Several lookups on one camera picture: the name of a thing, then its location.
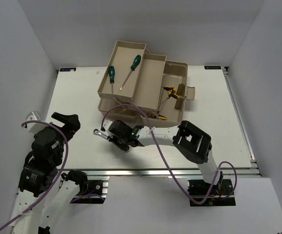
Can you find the long green-handled screwdriver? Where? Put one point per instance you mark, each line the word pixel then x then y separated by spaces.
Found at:
pixel 134 65

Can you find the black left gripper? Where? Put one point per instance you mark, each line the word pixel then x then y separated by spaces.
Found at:
pixel 72 123

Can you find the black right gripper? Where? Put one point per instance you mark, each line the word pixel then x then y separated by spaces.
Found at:
pixel 112 139

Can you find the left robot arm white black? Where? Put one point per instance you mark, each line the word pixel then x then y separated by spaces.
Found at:
pixel 45 191

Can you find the beige plastic toolbox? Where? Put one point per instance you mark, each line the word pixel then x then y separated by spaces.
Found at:
pixel 143 91

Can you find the yellow T-handle hex key long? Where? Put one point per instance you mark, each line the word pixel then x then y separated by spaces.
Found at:
pixel 156 115

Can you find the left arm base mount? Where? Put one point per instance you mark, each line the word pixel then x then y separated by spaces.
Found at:
pixel 92 191

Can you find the silver ratchet wrench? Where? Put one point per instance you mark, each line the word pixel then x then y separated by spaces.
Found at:
pixel 100 133

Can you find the yellow T-handle hex key short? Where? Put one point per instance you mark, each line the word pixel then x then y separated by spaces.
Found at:
pixel 169 89

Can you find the blue label sticker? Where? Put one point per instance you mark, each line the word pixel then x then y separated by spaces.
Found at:
pixel 68 69
pixel 212 67

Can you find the short green-handled screwdriver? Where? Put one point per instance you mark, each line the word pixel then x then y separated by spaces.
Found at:
pixel 111 73

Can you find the blue label sticker right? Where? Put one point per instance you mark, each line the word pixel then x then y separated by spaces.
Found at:
pixel 212 67

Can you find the blue label sticker left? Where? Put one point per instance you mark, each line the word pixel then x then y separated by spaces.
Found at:
pixel 68 69

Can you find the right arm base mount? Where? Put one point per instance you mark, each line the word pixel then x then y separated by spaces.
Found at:
pixel 197 189

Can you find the aluminium rail table front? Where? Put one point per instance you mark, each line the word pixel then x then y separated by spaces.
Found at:
pixel 254 172

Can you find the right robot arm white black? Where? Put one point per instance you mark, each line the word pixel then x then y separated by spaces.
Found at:
pixel 192 142

